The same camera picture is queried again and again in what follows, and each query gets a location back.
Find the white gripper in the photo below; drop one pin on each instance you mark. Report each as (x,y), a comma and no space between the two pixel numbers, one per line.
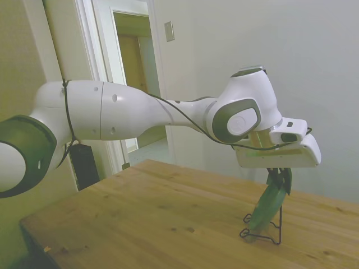
(280,158)

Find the green plate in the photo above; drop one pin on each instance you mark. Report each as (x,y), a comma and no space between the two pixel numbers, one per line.
(266,207)

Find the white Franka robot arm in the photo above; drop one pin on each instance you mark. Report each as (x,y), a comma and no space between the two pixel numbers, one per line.
(126,112)

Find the wooden hallway door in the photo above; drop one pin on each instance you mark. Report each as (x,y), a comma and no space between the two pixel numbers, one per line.
(131,61)

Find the black rectangular box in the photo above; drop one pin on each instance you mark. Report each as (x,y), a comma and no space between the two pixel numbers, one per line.
(84,166)

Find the beige open door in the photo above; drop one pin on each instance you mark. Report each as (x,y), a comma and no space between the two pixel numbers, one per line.
(25,42)

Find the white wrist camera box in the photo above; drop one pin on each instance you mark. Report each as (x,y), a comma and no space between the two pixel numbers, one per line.
(289,131)

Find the grey camera on stand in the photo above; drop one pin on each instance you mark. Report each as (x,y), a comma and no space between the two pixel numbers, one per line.
(255,67)

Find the grey wall switch plate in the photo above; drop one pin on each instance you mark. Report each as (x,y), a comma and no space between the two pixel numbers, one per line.
(169,31)

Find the white door frame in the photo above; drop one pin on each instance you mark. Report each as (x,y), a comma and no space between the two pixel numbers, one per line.
(101,42)

